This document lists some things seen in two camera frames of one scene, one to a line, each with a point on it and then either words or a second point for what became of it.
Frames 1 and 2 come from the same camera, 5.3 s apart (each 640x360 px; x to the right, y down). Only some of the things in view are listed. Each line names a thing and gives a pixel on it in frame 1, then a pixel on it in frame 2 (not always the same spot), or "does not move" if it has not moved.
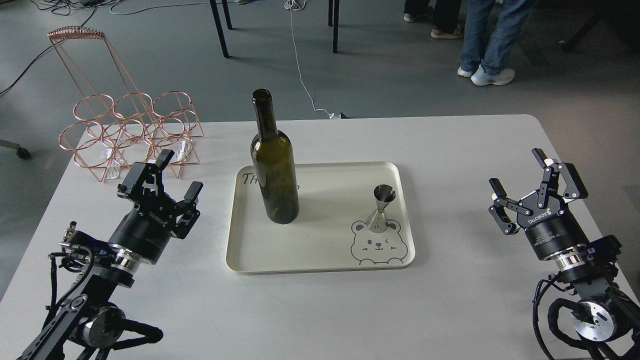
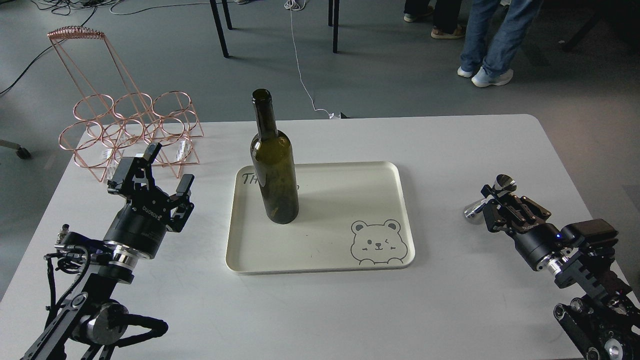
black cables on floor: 56,6 does not move
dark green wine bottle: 273,157 does not move
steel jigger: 383,194 -> 503,184
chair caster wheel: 21,152 does not move
